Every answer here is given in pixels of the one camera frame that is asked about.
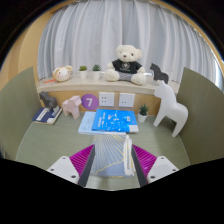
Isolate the cream and orange plush toy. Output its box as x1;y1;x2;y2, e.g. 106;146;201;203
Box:
42;64;74;84

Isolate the round purple number sign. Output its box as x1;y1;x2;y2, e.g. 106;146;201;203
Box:
80;93;100;112

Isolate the large white horse figure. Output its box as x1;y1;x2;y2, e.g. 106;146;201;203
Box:
152;80;189;138

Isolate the light wooden shelf ledge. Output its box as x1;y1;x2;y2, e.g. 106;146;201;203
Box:
36;77;181;116

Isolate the bright blue book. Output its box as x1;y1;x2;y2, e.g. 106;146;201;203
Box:
91;108;139;134

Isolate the small black horse figure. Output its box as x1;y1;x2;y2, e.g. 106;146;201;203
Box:
149;62;170;85

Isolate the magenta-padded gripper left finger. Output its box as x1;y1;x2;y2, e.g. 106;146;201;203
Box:
45;144;97;188

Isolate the white wall socket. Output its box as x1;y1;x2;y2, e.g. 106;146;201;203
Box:
98;91;115;108
118;92;136;108

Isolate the navy blue book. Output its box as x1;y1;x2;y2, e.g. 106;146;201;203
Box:
32;106;63;125

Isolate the cream teddy bear black shirt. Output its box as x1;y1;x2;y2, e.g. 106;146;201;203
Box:
104;44;147;86

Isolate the dark grey horse figure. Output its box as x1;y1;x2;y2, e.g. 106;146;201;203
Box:
38;91;59;110

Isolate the white curtain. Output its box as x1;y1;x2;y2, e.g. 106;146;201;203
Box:
36;0;223;91

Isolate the pink horse figure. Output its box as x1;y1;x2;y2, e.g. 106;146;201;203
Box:
61;95;83;120

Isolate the green partition panel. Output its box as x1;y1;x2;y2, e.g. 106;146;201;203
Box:
0;65;43;160
175;67;224;167

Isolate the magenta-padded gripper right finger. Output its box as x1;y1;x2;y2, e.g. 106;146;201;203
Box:
130;144;179;187

